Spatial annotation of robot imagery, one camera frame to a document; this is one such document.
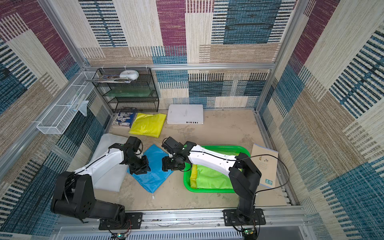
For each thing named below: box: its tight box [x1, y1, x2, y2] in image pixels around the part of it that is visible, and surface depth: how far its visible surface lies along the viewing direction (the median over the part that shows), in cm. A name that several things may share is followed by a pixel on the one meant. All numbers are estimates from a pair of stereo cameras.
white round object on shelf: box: [119, 70, 140, 81], surface depth 91 cm
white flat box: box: [167, 104, 204, 124], surface depth 116 cm
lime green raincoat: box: [196, 164, 234, 190], surface depth 81 cm
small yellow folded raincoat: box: [129, 113, 167, 138], surface depth 112 cm
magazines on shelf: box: [85, 74, 133, 84], surface depth 82 cm
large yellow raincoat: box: [190, 164, 198, 189], surface depth 85 cm
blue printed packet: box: [115, 112, 137, 128], surface depth 117 cm
